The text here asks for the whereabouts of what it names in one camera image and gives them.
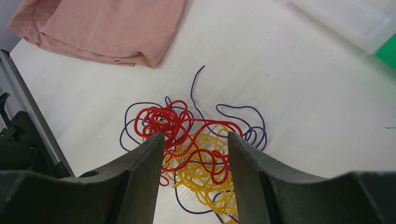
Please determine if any clear plastic bin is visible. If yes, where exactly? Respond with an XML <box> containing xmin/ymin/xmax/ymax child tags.
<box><xmin>291</xmin><ymin>0</ymin><xmax>396</xmax><ymax>54</ymax></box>

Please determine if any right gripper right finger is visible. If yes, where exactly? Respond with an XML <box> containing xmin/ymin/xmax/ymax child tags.
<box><xmin>228</xmin><ymin>132</ymin><xmax>396</xmax><ymax>224</ymax></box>

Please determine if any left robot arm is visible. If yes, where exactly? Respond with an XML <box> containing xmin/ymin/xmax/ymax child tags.
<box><xmin>0</xmin><ymin>92</ymin><xmax>69</xmax><ymax>178</ymax></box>

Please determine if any green plastic bin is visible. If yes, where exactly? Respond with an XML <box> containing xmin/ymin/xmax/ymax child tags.
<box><xmin>375</xmin><ymin>34</ymin><xmax>396</xmax><ymax>69</ymax></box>

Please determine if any purple thin cable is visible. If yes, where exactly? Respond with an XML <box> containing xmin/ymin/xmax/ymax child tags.
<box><xmin>119</xmin><ymin>65</ymin><xmax>268</xmax><ymax>224</ymax></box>

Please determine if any yellow thin cable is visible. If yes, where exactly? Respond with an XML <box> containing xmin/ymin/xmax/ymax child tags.
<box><xmin>142</xmin><ymin>125</ymin><xmax>240</xmax><ymax>224</ymax></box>

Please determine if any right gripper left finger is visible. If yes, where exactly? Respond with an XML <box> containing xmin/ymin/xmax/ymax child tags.
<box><xmin>0</xmin><ymin>133</ymin><xmax>165</xmax><ymax>224</ymax></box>

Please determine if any red thin cable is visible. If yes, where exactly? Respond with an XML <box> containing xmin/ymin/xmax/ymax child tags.
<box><xmin>134</xmin><ymin>99</ymin><xmax>244</xmax><ymax>187</ymax></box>

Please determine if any pink cloth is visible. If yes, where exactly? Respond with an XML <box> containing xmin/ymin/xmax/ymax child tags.
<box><xmin>7</xmin><ymin>0</ymin><xmax>185</xmax><ymax>69</ymax></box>

